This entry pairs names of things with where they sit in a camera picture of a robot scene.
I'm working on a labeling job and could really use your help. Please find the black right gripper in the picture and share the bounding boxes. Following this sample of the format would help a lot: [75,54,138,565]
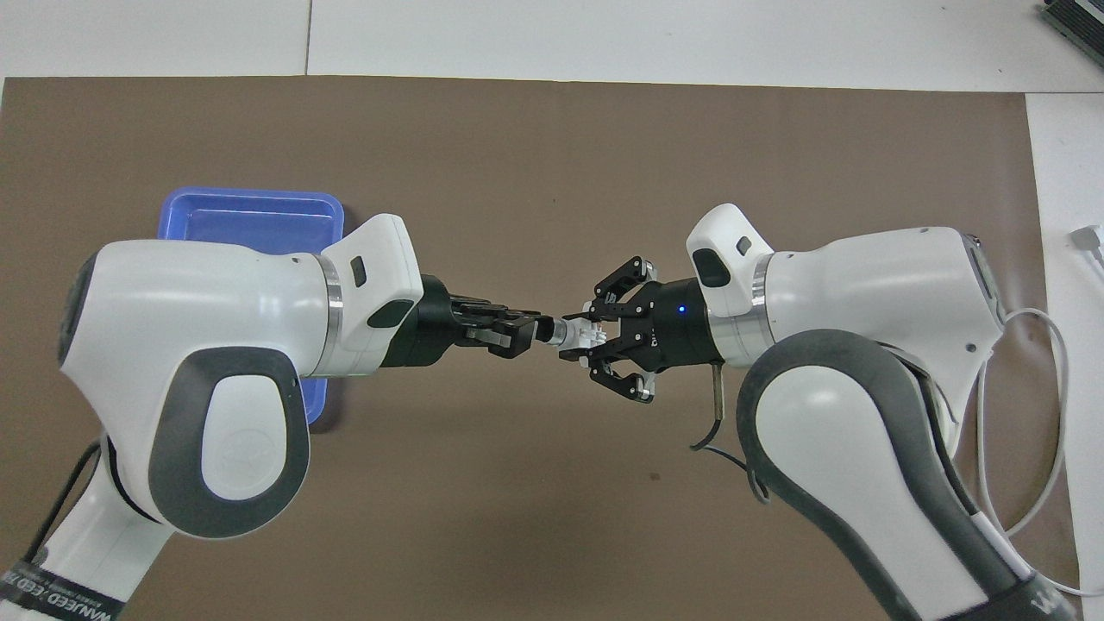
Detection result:
[586,254,722,405]

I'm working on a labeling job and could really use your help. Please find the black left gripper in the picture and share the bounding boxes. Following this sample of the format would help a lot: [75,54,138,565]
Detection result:
[379,273,539,370]

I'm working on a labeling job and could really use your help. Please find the white rotary switch black knob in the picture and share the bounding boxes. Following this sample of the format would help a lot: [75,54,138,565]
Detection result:
[534,314,610,360]

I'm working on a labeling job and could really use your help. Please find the brown table mat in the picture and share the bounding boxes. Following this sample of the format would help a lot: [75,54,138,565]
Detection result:
[0,76,1084,621]

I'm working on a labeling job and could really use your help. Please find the blue plastic tray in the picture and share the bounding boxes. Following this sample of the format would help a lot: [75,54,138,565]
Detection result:
[158,188,347,429]

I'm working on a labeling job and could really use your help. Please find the grey ribbed device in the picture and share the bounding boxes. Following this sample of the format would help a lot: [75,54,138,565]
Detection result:
[1038,0,1104,62]

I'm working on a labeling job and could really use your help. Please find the white power strip cable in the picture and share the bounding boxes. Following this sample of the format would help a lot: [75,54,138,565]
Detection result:
[974,224,1104,598]

